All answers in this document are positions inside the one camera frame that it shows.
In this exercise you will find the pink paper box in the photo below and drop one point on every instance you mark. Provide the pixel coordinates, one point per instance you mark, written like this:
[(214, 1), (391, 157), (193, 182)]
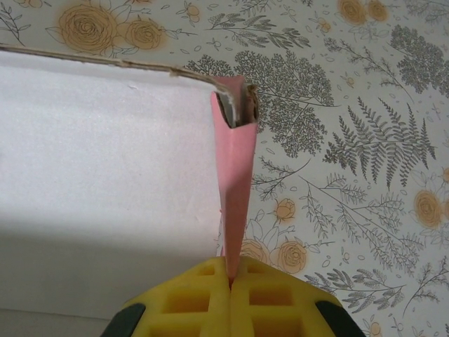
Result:
[(235, 168)]

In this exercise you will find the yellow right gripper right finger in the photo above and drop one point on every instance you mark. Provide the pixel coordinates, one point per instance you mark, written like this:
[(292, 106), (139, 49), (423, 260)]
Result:
[(280, 316)]

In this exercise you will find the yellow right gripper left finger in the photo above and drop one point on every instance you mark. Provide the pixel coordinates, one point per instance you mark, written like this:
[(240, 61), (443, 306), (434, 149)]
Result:
[(182, 316)]

